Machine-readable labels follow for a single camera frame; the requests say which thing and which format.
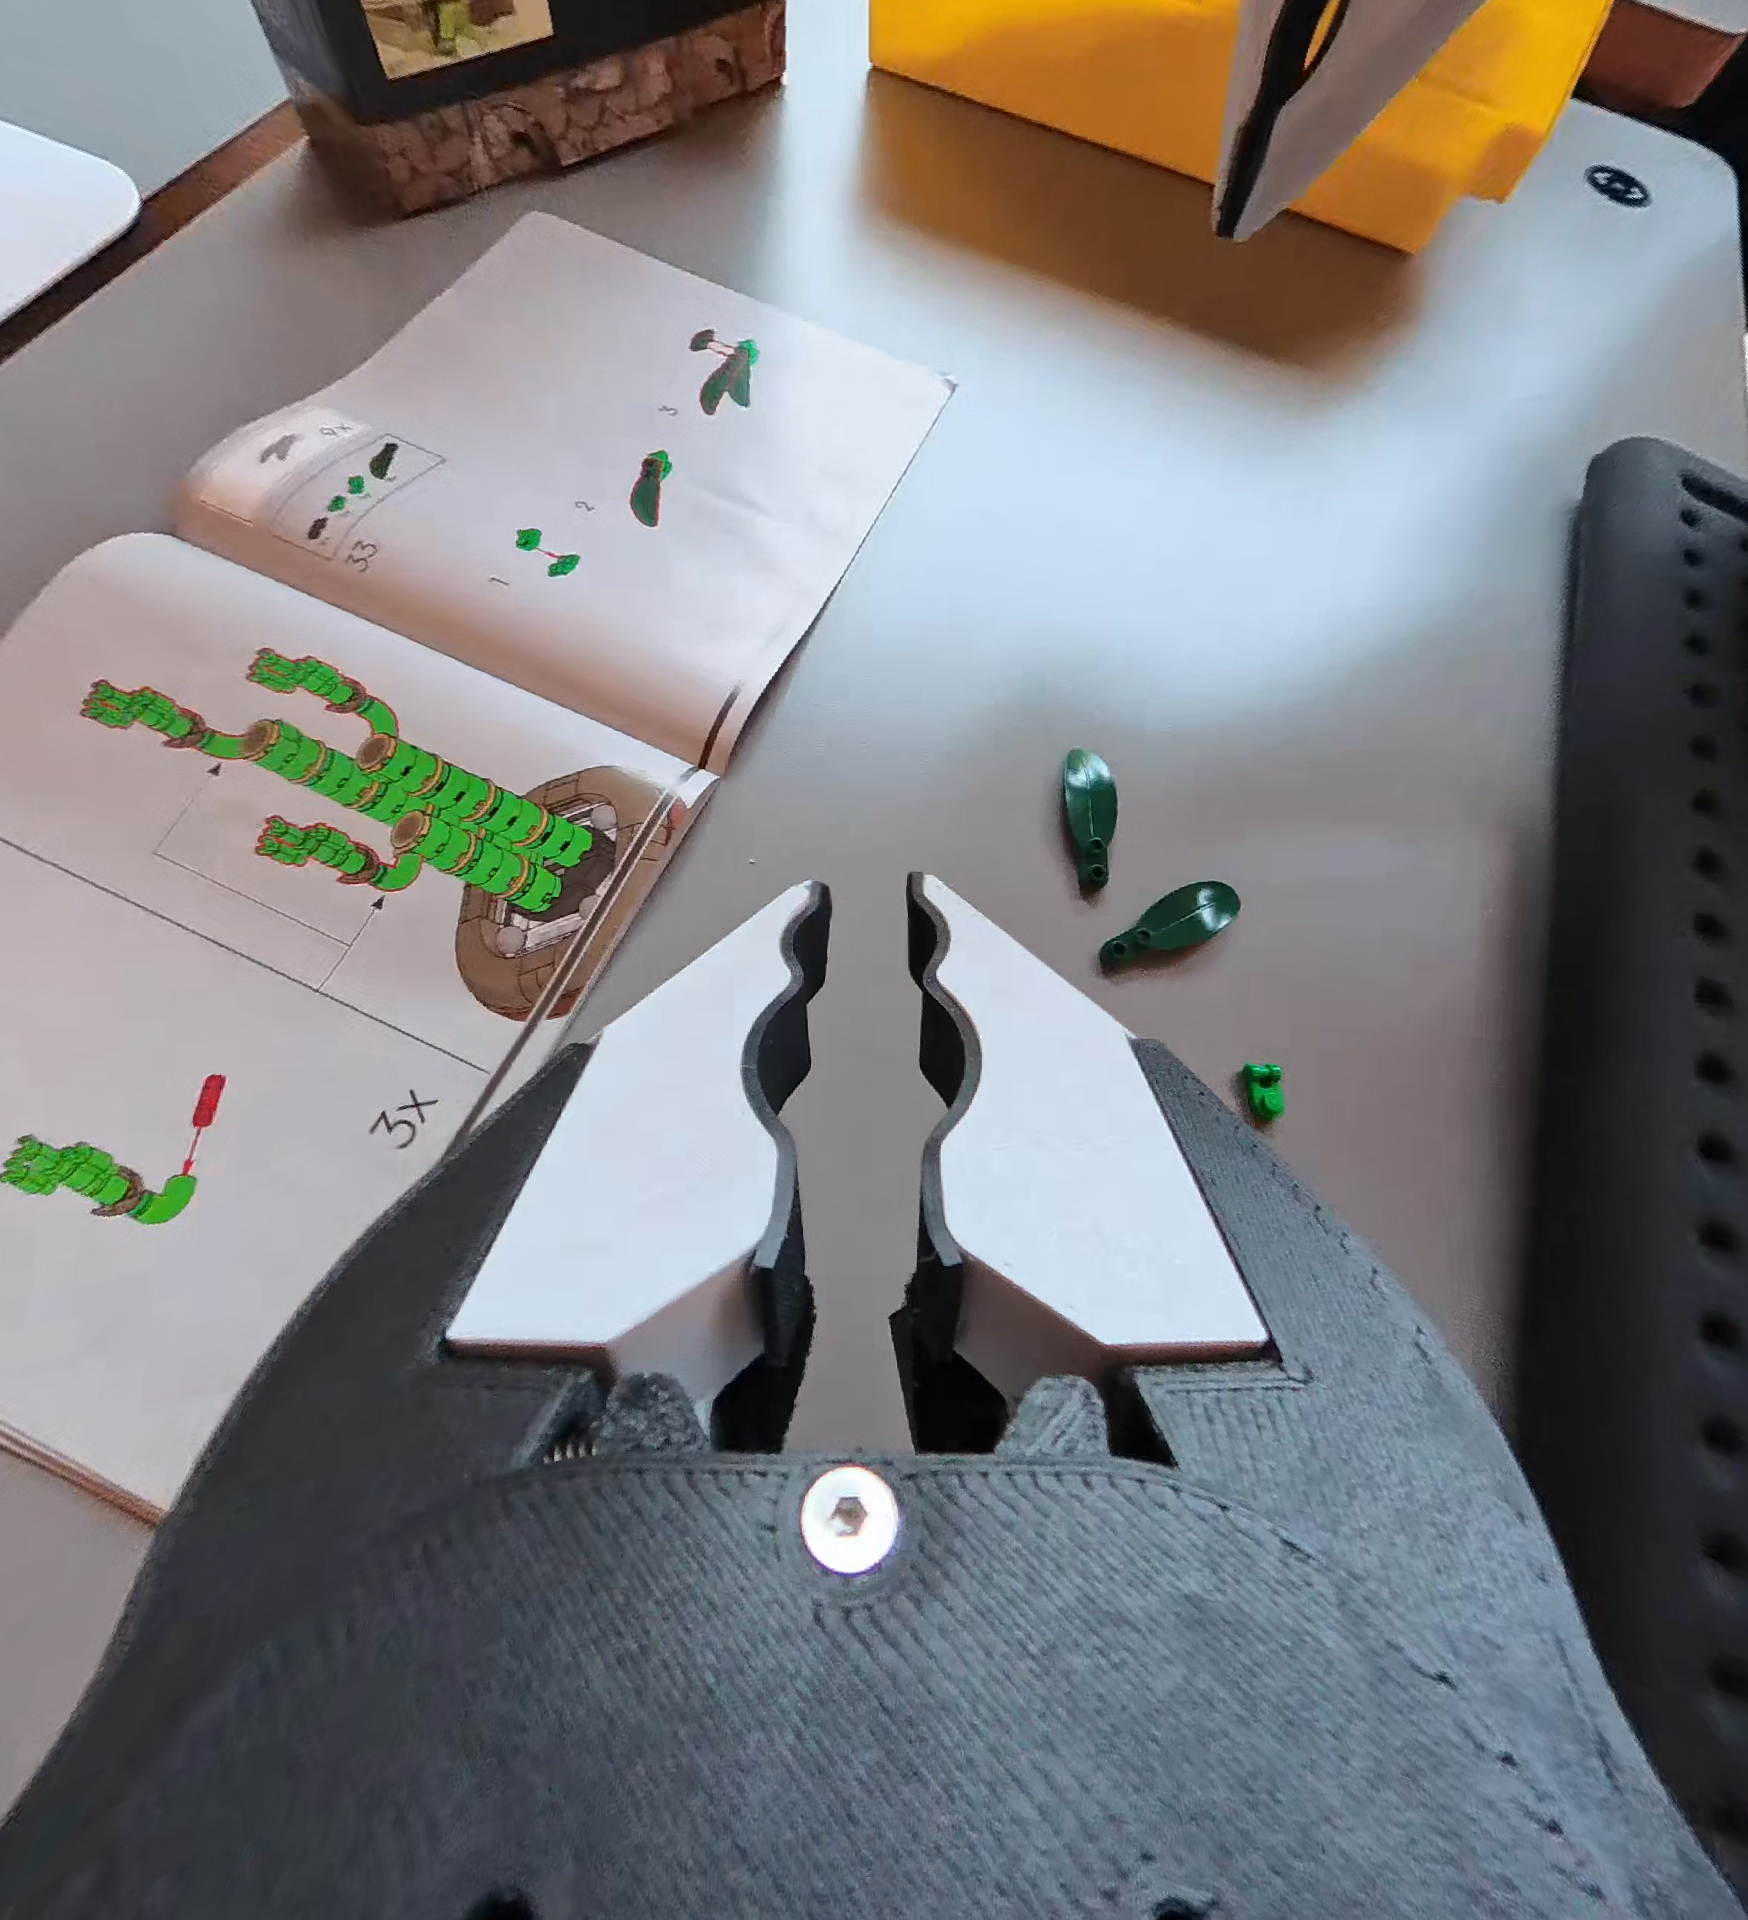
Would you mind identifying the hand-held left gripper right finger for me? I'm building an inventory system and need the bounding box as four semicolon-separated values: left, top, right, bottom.
897;872;1274;1451

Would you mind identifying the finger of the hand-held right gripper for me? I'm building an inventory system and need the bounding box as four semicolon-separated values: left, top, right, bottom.
1211;0;1326;230
1240;0;1484;245

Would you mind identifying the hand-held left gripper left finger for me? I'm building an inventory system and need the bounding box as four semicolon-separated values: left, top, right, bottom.
445;882;831;1451

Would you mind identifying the yellow plastic parts bin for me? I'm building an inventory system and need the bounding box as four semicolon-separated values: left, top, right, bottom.
870;0;1611;255

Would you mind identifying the dark green leaf piece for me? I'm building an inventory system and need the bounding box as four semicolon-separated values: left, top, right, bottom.
1062;748;1122;897
1100;880;1242;973

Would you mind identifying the black bamboo set box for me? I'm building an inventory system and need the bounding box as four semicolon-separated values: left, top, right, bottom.
251;0;790;217

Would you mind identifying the open instruction booklet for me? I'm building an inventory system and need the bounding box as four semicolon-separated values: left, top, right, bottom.
0;210;961;1525

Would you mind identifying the black perforated mat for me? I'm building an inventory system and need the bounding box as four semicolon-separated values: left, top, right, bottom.
1526;438;1748;1920

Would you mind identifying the white document stand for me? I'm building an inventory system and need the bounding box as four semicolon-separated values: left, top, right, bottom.
0;87;142;389

